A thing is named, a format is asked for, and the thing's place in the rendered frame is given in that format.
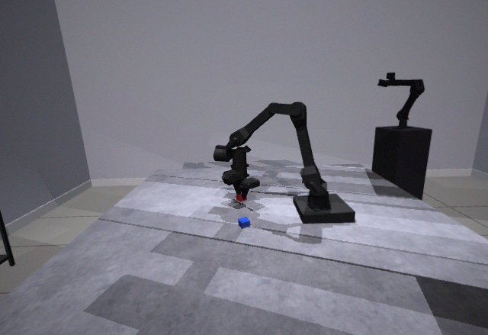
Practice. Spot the blue block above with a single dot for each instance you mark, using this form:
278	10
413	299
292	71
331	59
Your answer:
244	222

